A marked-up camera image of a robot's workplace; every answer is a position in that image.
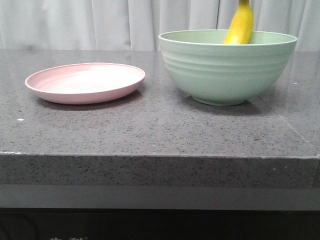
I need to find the pink plate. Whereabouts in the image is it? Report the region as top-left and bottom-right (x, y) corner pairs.
(25, 62), (146, 105)

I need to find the yellow banana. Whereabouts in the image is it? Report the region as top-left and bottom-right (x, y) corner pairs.
(223, 0), (254, 45)

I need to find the white curtain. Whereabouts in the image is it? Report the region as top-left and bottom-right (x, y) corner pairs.
(0, 0), (320, 52)

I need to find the green ribbed bowl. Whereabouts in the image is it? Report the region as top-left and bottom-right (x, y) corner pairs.
(158, 29), (298, 106)

